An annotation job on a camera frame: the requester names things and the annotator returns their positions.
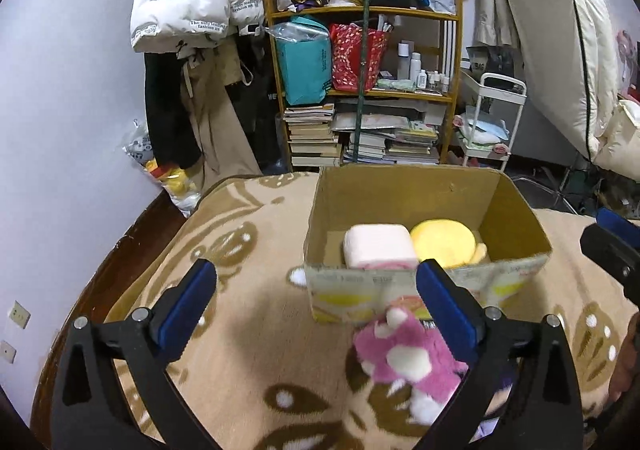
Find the dark wooden bed frame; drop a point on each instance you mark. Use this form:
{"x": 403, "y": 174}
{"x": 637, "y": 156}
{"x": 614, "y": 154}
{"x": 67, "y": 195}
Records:
{"x": 125, "y": 250}

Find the yellow round plush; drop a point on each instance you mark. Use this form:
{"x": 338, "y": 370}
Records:
{"x": 442, "y": 240}

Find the plastic bag of toys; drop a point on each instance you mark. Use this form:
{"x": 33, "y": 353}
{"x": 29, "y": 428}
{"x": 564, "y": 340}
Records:
{"x": 170, "y": 180}

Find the wall socket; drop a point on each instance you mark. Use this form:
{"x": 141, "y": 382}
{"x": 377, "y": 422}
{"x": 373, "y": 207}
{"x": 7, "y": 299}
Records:
{"x": 20, "y": 315}
{"x": 7, "y": 351}

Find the white trolley cart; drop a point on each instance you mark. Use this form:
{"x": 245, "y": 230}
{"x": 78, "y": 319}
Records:
{"x": 477, "y": 115}

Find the clear plastic bag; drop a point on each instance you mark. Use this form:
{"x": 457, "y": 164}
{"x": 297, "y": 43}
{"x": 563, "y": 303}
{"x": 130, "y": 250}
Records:
{"x": 295, "y": 31}

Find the cardboard box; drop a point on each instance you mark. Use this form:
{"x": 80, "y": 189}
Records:
{"x": 400, "y": 190}

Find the black hanging garment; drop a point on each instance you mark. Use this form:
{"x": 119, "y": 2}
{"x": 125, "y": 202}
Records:
{"x": 167, "y": 120}

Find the wooden shelf unit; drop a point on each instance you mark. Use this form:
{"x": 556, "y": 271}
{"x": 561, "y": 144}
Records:
{"x": 457, "y": 55}

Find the cream padded chair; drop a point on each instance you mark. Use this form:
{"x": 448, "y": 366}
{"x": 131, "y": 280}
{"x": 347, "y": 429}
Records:
{"x": 550, "y": 30}

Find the green pole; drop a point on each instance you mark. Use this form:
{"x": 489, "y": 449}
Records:
{"x": 364, "y": 55}

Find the pale green pouch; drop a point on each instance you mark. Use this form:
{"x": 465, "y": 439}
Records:
{"x": 395, "y": 84}

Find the pink white-spotted plush toy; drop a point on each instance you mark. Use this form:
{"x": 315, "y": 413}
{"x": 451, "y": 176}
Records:
{"x": 400, "y": 355}

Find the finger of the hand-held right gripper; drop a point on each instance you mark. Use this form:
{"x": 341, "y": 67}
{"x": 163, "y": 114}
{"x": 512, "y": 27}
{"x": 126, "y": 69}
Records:
{"x": 607, "y": 250}
{"x": 617, "y": 222}

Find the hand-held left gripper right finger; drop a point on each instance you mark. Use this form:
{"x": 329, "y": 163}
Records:
{"x": 442, "y": 302}

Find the folded pastel cloths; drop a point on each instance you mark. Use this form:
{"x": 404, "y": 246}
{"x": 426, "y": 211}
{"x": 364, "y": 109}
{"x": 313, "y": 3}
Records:
{"x": 482, "y": 130}

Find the red gift bag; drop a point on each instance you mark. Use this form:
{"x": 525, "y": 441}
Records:
{"x": 350, "y": 60}

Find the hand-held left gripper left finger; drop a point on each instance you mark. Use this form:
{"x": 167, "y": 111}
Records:
{"x": 187, "y": 300}

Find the teal bag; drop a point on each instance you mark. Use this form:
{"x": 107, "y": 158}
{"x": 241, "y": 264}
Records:
{"x": 305, "y": 70}

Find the black hanging coat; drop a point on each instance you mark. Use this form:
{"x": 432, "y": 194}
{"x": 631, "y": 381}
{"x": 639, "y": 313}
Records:
{"x": 260, "y": 120}

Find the pale pink square plush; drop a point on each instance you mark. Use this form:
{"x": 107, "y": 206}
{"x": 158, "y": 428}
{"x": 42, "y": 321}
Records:
{"x": 380, "y": 245}

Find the person's right hand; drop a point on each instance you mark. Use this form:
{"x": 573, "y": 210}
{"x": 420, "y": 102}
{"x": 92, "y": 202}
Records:
{"x": 625, "y": 360}

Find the beige hanging garment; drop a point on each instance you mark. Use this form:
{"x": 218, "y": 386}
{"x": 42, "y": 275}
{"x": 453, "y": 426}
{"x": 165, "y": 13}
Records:
{"x": 215, "y": 105}

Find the beige patterned blanket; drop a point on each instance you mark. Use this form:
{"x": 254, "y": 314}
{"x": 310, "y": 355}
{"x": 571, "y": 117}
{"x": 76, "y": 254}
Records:
{"x": 250, "y": 355}

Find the group of cosmetic bottles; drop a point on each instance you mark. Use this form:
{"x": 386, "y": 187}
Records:
{"x": 416, "y": 67}

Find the pile of books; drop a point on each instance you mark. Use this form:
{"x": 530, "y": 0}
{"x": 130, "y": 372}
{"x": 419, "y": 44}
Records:
{"x": 310, "y": 135}

